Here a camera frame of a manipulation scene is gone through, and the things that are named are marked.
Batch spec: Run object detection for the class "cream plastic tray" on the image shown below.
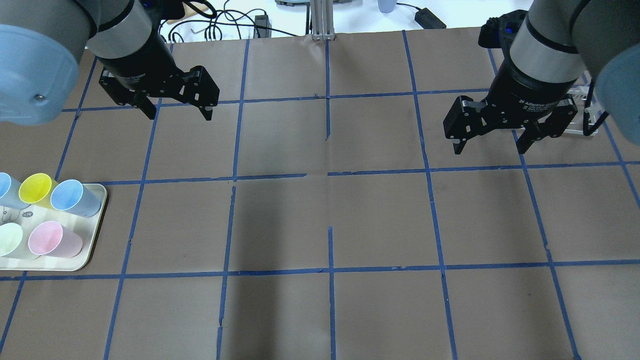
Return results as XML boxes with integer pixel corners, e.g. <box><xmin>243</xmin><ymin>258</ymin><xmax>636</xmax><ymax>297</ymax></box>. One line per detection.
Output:
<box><xmin>0</xmin><ymin>183</ymin><xmax>108</xmax><ymax>272</ymax></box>

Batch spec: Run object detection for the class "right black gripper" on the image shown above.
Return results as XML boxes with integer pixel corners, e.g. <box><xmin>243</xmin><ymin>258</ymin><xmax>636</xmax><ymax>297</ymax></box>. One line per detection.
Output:
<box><xmin>443</xmin><ymin>63</ymin><xmax>578</xmax><ymax>155</ymax></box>

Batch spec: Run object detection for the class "pink plastic cup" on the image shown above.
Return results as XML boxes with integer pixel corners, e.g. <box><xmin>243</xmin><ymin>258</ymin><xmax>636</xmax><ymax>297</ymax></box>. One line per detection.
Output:
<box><xmin>27</xmin><ymin>220</ymin><xmax>83</xmax><ymax>258</ymax></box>

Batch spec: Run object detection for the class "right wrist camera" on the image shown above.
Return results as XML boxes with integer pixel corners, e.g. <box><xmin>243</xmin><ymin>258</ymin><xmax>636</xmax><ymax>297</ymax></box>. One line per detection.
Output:
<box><xmin>477</xmin><ymin>9</ymin><xmax>528</xmax><ymax>52</ymax></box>

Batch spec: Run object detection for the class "wooden stand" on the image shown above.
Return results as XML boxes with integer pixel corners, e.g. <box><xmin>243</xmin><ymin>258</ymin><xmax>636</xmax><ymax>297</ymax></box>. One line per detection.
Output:
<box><xmin>162</xmin><ymin>0</ymin><xmax>212</xmax><ymax>24</ymax></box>

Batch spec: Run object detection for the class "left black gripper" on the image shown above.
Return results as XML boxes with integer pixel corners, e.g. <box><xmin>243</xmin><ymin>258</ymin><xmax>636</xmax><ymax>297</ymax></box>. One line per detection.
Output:
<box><xmin>98</xmin><ymin>34</ymin><xmax>220</xmax><ymax>121</ymax></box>

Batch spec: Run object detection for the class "light blue plastic cup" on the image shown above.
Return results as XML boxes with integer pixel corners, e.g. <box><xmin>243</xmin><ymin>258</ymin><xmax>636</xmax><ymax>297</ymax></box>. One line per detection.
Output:
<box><xmin>0</xmin><ymin>172</ymin><xmax>30</xmax><ymax>210</ymax></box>

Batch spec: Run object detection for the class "white wire cup rack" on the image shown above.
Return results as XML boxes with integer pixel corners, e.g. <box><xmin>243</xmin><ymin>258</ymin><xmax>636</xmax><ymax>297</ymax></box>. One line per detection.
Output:
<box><xmin>564</xmin><ymin>84</ymin><xmax>610</xmax><ymax>136</ymax></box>

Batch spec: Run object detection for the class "blue cup on desk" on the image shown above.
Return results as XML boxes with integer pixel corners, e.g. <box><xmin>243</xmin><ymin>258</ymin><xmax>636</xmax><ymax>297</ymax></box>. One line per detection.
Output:
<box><xmin>377</xmin><ymin>0</ymin><xmax>397</xmax><ymax>14</ymax></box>

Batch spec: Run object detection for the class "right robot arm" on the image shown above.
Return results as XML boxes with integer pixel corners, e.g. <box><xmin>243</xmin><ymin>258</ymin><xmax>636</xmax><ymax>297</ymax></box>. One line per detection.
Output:
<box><xmin>443</xmin><ymin>0</ymin><xmax>640</xmax><ymax>155</ymax></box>

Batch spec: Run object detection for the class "cream white plastic cup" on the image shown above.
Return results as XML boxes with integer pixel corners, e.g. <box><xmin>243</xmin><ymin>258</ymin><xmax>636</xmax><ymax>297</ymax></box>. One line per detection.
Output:
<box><xmin>0</xmin><ymin>223</ymin><xmax>24</xmax><ymax>256</ymax></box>

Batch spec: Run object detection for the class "aluminium frame post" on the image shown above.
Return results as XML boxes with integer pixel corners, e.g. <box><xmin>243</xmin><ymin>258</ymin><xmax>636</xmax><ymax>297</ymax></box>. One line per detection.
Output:
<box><xmin>309</xmin><ymin>0</ymin><xmax>335</xmax><ymax>41</ymax></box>

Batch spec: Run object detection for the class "black power adapter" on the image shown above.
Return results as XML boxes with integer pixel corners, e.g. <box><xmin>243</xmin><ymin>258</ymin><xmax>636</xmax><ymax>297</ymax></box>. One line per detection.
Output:
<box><xmin>414</xmin><ymin>7</ymin><xmax>447</xmax><ymax>30</ymax></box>

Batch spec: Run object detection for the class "yellow plastic cup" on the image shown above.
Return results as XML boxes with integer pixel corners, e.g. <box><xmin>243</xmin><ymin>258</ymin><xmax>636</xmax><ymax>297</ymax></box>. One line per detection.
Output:
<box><xmin>18</xmin><ymin>173</ymin><xmax>58</xmax><ymax>210</ymax></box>

